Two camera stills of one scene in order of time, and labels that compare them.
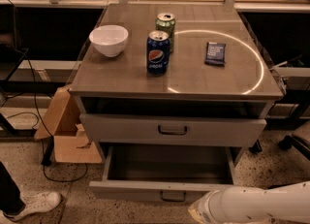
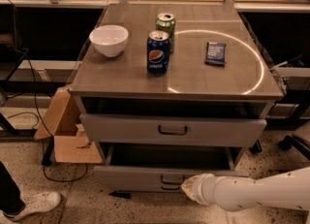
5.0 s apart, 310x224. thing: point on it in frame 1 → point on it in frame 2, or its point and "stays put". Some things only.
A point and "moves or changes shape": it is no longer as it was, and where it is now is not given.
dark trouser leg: (11, 201) stays put
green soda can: (167, 22) stays put
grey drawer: (161, 173) moves or changes shape
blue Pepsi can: (158, 51) stays put
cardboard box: (63, 122) stays put
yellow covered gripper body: (203, 208) → (202, 188)
